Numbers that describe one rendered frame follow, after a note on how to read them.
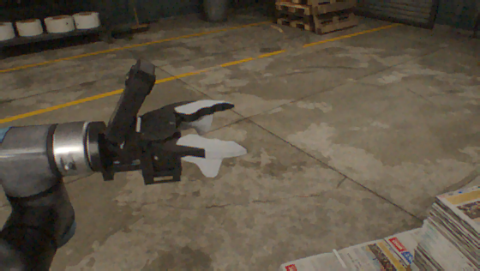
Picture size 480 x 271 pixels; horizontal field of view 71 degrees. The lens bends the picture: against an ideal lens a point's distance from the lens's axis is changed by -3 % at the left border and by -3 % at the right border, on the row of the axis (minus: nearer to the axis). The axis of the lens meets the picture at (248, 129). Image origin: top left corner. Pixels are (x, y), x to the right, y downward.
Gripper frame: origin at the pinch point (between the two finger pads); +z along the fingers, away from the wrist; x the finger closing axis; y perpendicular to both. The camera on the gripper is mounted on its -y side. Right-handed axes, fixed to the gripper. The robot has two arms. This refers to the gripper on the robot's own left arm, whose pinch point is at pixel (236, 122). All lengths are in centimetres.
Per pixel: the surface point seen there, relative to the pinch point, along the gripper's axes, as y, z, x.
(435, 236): 23.2, 36.3, 9.2
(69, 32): 169, -177, -510
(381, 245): 67, 52, -17
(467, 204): 15.7, 39.9, 8.8
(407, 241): 66, 61, -16
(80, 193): 144, -83, -134
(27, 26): 153, -230, -498
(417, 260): 31.9, 36.1, 8.6
